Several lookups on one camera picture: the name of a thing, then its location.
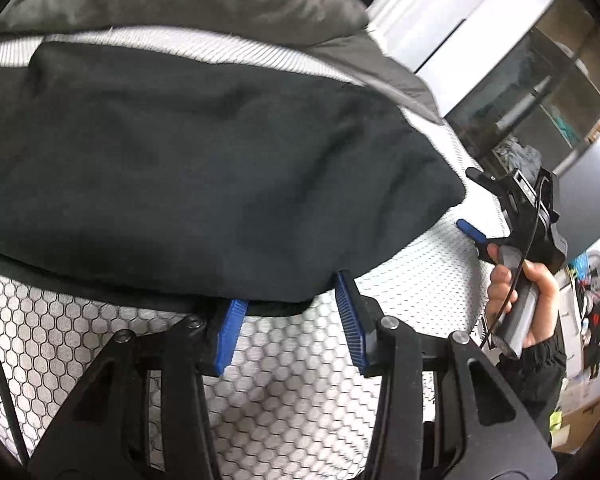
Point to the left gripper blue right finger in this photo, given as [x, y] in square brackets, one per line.
[381, 345]

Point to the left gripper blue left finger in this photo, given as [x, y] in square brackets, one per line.
[192, 349]

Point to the black pants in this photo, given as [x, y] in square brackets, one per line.
[138, 177]

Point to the black sleeve right forearm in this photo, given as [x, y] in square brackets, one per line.
[536, 378]

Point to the person's right hand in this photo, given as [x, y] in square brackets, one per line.
[522, 307]

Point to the glass display cabinet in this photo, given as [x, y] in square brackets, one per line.
[541, 101]

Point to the white wardrobe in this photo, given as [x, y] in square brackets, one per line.
[451, 44]

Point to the dark grey duvet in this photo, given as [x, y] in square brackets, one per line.
[335, 31]

